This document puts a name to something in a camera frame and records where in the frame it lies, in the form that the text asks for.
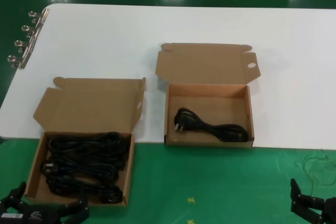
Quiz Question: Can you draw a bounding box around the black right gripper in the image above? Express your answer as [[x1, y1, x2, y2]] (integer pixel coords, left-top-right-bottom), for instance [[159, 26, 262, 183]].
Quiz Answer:
[[290, 178, 336, 224]]

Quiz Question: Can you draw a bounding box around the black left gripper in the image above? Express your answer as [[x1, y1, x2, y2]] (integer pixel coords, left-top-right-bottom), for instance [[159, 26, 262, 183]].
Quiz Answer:
[[0, 181, 90, 224]]

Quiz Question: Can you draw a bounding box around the cardboard box with round lid hole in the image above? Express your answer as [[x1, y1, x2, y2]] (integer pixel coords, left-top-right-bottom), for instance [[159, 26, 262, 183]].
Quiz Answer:
[[24, 77, 146, 207]]

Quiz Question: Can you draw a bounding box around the cardboard box with oval lid hole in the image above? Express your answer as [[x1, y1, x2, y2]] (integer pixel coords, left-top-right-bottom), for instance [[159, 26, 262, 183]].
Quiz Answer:
[[154, 42, 261, 148]]

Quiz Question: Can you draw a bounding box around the green work tablecloth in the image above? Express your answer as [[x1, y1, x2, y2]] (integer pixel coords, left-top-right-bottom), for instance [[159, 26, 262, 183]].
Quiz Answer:
[[0, 138, 336, 224]]

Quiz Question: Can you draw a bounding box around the silver metal binder clip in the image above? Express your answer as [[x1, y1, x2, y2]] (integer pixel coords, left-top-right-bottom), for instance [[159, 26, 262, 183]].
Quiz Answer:
[[7, 54, 30, 70], [28, 9, 50, 24], [14, 39, 36, 53], [20, 24, 43, 38]]

